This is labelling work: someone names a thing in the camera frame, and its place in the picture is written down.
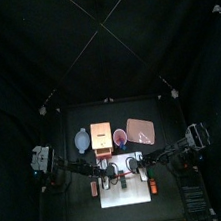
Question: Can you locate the green toy sushi piece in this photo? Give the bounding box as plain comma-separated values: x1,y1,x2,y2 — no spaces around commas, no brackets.
146,166,156,179

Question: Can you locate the salmon nigiri sushi piece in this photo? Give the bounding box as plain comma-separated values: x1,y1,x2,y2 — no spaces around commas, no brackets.
89,181,100,198

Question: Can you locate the dark seaweed sushi roll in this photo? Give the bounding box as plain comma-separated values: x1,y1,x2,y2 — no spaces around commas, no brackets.
117,169,129,190

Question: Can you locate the orange toy sushi piece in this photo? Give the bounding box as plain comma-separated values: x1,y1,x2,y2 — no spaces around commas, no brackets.
148,177,159,196

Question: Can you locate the white cutting board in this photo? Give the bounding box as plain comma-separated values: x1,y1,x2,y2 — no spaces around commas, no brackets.
93,150,153,210

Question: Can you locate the blue utensil in cup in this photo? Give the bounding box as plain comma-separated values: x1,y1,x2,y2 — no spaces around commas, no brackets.
117,138,128,152

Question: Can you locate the pink cup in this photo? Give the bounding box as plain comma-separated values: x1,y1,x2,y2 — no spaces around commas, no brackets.
110,126,129,148

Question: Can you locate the wooden box with drawer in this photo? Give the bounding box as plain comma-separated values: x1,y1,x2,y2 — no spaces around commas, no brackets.
88,121,117,162

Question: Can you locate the pink rectangular tray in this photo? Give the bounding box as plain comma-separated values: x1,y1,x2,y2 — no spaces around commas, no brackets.
123,114,158,149

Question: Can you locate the white printed label sticker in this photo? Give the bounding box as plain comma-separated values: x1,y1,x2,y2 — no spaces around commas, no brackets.
181,183,208,216

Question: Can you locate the red handled toy knife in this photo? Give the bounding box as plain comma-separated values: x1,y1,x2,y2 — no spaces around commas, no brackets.
112,170,135,179

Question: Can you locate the light blue handled plate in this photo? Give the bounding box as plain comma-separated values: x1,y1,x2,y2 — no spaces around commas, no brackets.
72,126,94,155

